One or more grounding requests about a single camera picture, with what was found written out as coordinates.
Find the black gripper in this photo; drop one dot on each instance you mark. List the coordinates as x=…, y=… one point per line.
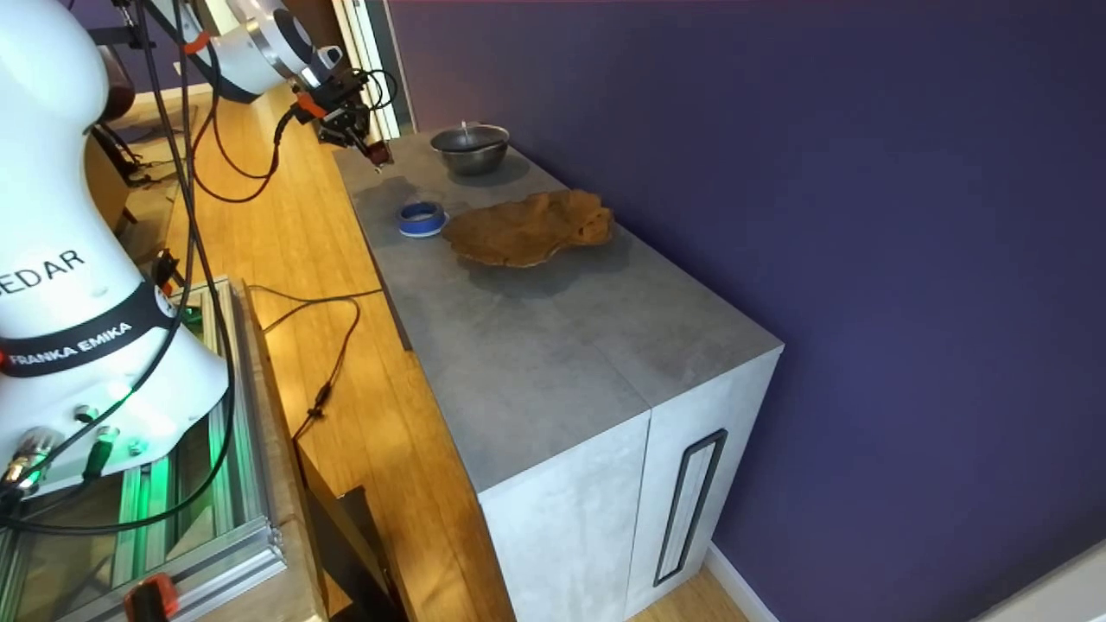
x=347, y=116

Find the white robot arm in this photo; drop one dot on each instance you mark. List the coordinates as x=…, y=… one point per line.
x=100, y=372

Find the blue tape roll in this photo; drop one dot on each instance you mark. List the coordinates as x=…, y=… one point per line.
x=422, y=218

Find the silver metal bowl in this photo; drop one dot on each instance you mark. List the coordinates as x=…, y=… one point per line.
x=473, y=149

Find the brown wooden bowl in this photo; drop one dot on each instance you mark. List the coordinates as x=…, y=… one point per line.
x=533, y=229

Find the dark chair in background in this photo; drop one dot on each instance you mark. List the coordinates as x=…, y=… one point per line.
x=112, y=144

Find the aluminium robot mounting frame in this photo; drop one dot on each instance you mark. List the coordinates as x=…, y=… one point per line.
x=206, y=524

